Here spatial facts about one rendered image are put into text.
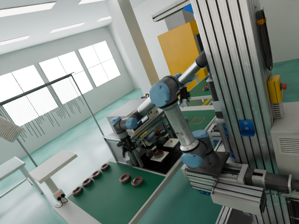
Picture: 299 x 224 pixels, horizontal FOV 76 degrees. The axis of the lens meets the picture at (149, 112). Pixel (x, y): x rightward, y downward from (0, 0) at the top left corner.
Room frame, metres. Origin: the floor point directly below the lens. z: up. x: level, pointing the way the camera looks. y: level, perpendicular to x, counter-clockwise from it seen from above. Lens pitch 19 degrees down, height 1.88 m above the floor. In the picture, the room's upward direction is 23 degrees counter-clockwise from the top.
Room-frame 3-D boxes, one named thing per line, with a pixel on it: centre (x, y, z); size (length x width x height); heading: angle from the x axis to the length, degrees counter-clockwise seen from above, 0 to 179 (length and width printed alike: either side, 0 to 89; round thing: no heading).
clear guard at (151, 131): (1.79, 0.09, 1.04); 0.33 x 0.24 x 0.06; 41
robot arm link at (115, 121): (1.28, 0.24, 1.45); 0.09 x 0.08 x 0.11; 51
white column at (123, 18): (6.15, -0.37, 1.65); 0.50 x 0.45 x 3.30; 41
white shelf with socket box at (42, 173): (1.72, 1.06, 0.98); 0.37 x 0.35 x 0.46; 131
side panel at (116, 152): (1.96, 0.50, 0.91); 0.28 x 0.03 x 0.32; 41
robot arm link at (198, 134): (1.07, -0.23, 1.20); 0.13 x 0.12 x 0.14; 141
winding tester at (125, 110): (2.12, 0.19, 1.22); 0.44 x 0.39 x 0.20; 131
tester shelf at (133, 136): (2.11, 0.20, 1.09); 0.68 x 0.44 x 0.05; 131
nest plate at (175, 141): (1.95, -0.10, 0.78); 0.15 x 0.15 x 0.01; 41
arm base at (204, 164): (1.08, -0.23, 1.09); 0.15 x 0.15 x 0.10
